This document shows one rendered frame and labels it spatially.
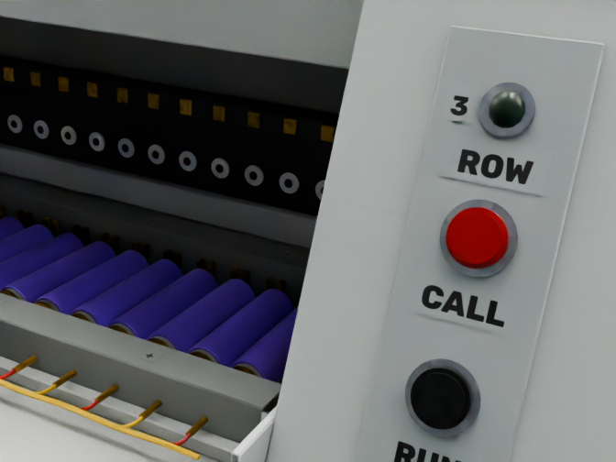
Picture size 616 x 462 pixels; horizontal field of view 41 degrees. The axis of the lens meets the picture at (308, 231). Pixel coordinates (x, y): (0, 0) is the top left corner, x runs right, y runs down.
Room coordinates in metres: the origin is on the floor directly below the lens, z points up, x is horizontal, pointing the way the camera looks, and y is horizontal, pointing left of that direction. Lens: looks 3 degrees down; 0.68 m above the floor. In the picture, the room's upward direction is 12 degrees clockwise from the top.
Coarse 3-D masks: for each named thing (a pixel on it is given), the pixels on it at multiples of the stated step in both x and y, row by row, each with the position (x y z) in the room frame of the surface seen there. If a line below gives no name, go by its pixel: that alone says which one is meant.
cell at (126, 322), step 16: (192, 272) 0.40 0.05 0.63; (208, 272) 0.40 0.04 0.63; (176, 288) 0.38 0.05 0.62; (192, 288) 0.38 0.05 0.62; (208, 288) 0.39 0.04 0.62; (144, 304) 0.36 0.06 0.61; (160, 304) 0.37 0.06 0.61; (176, 304) 0.37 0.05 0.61; (192, 304) 0.38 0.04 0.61; (128, 320) 0.35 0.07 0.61; (144, 320) 0.35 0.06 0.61; (160, 320) 0.36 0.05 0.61; (144, 336) 0.35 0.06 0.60
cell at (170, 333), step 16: (224, 288) 0.38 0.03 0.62; (240, 288) 0.39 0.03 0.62; (208, 304) 0.37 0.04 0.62; (224, 304) 0.37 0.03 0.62; (240, 304) 0.38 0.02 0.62; (176, 320) 0.35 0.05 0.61; (192, 320) 0.35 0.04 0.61; (208, 320) 0.36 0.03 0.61; (224, 320) 0.37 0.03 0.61; (160, 336) 0.34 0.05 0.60; (176, 336) 0.34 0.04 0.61; (192, 336) 0.35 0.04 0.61
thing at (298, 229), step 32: (0, 160) 0.50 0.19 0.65; (32, 160) 0.49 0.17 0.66; (64, 160) 0.48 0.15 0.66; (96, 192) 0.48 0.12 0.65; (128, 192) 0.46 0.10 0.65; (160, 192) 0.45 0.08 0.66; (192, 192) 0.45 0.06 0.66; (224, 224) 0.44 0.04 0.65; (256, 224) 0.43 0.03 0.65; (288, 224) 0.42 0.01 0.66; (0, 416) 0.31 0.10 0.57; (32, 416) 0.31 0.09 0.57; (64, 416) 0.31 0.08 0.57; (0, 448) 0.29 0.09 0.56; (32, 448) 0.30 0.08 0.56; (64, 448) 0.30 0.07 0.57; (96, 448) 0.30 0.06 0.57; (128, 448) 0.30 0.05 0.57; (160, 448) 0.30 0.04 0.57; (256, 448) 0.23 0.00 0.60
